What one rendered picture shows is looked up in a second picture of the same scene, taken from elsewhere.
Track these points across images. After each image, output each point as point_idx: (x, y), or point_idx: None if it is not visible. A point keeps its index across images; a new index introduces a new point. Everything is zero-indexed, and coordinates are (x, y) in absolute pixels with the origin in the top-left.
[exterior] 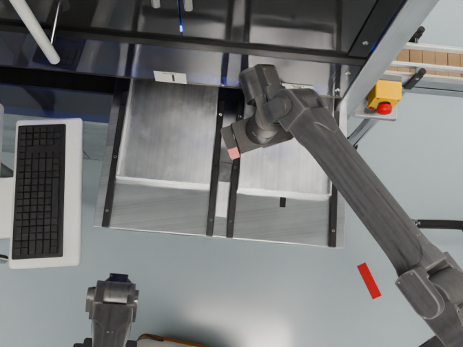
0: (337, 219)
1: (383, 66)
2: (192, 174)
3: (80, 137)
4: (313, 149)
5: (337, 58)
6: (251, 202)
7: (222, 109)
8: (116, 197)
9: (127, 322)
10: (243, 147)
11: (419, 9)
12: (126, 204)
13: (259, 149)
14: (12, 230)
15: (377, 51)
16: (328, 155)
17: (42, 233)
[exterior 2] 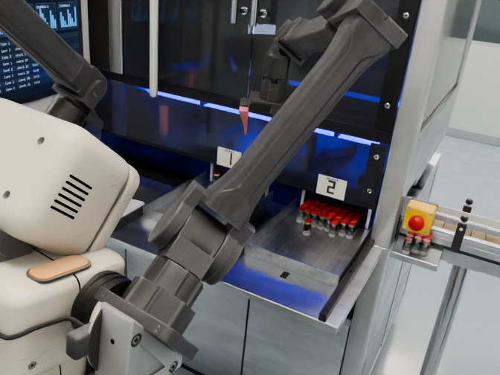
0: (339, 304)
1: (407, 146)
2: None
3: (135, 209)
4: (297, 33)
5: (365, 129)
6: (252, 265)
7: (263, 209)
8: (132, 224)
9: (82, 57)
10: (252, 99)
11: (424, 53)
12: (136, 230)
13: (282, 239)
14: None
15: (399, 119)
16: (305, 26)
17: None
